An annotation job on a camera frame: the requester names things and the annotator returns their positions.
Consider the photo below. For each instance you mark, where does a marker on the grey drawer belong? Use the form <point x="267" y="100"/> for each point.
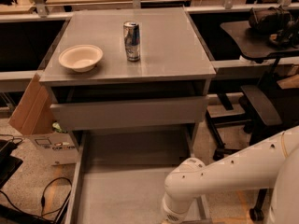
<point x="119" y="177"/>
<point x="127" y="114"/>

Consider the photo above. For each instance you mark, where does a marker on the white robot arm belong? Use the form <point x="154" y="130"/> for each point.
<point x="270" y="164"/>

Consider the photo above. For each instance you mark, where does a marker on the grey top drawer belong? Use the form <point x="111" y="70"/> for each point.
<point x="127" y="114"/>

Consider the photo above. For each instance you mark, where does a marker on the grey drawer cabinet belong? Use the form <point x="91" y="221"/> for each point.
<point x="173" y="62"/>

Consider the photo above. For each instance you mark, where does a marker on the silver blue drink can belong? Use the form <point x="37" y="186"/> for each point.
<point x="132" y="40"/>

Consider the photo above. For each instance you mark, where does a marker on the white paper bowl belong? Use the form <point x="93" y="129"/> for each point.
<point x="81" y="58"/>

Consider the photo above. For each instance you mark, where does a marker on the brown cardboard box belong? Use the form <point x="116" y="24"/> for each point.
<point x="34" y="120"/>

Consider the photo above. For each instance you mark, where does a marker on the black office chair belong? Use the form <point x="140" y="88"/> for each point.
<point x="267" y="110"/>

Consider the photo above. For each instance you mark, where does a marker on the black equipment at left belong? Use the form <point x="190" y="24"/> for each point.
<point x="8" y="163"/>

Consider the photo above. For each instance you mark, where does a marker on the black VR headset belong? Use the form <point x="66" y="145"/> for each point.
<point x="279" y="24"/>

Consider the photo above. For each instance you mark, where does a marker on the black stand base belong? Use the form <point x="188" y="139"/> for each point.
<point x="12" y="216"/>

